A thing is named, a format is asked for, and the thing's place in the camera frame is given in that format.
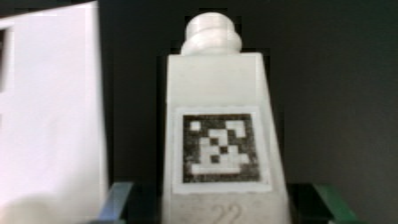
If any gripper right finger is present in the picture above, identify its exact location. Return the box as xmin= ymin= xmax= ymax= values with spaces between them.
xmin=313 ymin=184 xmax=364 ymax=224

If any white marker sheet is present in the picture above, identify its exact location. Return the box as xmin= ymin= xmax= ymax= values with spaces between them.
xmin=0 ymin=2 xmax=107 ymax=224

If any white leg with tag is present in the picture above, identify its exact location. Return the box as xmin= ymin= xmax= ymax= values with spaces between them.
xmin=162 ymin=12 xmax=291 ymax=224

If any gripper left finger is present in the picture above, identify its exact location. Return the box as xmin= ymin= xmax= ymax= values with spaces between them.
xmin=94 ymin=182 xmax=133 ymax=224

